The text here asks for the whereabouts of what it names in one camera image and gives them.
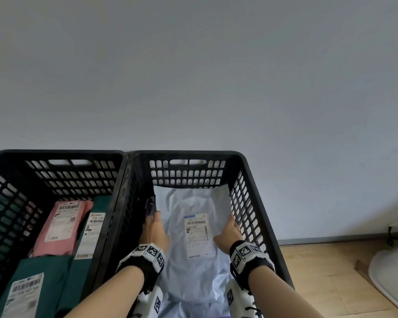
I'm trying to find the person's right hand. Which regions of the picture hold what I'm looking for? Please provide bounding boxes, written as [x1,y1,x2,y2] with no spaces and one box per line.
[213,215,243,255]

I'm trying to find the person's left hand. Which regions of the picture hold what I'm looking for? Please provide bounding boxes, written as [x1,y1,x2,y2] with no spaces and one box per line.
[140,211,170,254]

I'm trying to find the white plastic mailer parcel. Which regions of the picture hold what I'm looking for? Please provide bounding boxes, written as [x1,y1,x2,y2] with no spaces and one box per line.
[151,185,243,318]

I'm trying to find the person's right forearm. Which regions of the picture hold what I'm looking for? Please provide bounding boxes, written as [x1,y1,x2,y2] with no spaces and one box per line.
[247,266,326,318]

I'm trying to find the person's left forearm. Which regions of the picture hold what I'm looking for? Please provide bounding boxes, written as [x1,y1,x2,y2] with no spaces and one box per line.
[64,265,145,318]

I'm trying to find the black right wrist marker band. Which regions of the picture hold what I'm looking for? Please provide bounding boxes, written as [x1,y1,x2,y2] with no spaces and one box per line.
[229,240,276,291]

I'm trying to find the black wrist marker band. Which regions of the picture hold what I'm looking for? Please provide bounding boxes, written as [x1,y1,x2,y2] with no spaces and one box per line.
[229,240,276,291]
[115,243,166,295]

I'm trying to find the black left wrist marker band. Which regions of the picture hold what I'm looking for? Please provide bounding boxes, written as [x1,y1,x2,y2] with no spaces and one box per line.
[115,243,166,295]

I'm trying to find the tall dark green mailer parcel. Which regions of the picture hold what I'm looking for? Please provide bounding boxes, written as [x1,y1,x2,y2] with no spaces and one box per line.
[57,195,115,318]

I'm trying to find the pink mailer parcel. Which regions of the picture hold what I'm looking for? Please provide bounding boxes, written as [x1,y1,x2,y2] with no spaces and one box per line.
[31,200,95,258]

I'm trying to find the gray baseboard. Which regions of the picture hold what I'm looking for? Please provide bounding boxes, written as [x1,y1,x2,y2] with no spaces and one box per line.
[277,232,398,247]

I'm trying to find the flat dark green mailer parcel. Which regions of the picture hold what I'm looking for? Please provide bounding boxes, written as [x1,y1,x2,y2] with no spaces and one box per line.
[0,256,74,318]

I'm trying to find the black plastic crate with parcels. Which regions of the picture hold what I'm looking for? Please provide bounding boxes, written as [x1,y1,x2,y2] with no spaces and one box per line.
[0,149,128,318]

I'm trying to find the white rounded plastic object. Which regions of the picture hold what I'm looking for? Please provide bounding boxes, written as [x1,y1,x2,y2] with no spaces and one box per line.
[367,241,398,315]

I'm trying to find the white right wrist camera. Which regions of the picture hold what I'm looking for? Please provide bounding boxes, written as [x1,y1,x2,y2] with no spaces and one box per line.
[225,278,265,318]

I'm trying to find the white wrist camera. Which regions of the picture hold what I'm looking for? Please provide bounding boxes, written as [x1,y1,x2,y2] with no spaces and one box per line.
[133,284,164,318]
[225,278,265,318]

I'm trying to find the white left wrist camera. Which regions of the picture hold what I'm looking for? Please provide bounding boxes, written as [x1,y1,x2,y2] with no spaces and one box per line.
[133,284,164,318]

